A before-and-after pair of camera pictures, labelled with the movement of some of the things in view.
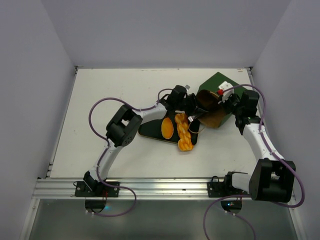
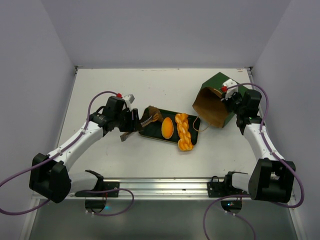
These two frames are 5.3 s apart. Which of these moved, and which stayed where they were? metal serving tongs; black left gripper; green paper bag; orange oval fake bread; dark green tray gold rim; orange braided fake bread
Moved: metal serving tongs; black left gripper
Stayed: orange oval fake bread; green paper bag; dark green tray gold rim; orange braided fake bread
